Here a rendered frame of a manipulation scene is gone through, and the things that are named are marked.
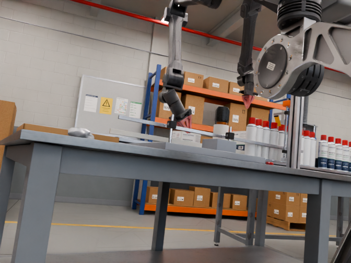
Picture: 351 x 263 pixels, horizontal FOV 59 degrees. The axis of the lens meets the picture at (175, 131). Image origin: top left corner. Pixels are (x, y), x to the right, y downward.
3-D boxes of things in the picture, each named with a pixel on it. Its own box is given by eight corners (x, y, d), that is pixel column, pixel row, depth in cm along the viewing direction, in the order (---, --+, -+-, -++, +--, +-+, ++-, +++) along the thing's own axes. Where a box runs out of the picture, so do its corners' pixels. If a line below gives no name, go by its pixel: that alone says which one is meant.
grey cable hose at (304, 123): (302, 127, 166) (305, 89, 168) (308, 127, 163) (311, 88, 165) (298, 126, 164) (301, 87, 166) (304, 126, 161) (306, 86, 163)
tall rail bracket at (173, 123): (164, 156, 127) (168, 116, 129) (173, 156, 120) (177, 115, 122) (156, 155, 125) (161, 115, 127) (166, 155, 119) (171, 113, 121)
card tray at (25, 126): (95, 148, 129) (96, 139, 129) (117, 149, 107) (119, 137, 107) (14, 138, 114) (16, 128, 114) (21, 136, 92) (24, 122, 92)
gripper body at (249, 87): (238, 94, 184) (239, 81, 185) (250, 97, 189) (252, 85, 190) (246, 92, 178) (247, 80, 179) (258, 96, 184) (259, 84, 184)
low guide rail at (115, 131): (289, 162, 178) (289, 158, 178) (291, 162, 177) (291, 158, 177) (109, 133, 123) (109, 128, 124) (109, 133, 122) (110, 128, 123)
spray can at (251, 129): (250, 158, 159) (253, 119, 162) (256, 158, 155) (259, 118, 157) (241, 157, 158) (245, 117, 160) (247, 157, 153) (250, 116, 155)
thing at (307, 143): (303, 166, 181) (305, 131, 183) (311, 166, 176) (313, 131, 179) (297, 165, 178) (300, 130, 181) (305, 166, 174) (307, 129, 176)
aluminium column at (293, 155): (291, 172, 154) (300, 43, 161) (299, 172, 150) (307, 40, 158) (285, 171, 151) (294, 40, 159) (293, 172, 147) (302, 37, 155)
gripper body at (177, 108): (180, 114, 142) (173, 99, 140) (192, 111, 133) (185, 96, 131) (170, 121, 139) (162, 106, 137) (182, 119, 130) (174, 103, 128)
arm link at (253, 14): (247, 6, 151) (264, -1, 154) (240, 2, 154) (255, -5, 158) (241, 77, 183) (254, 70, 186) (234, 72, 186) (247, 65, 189)
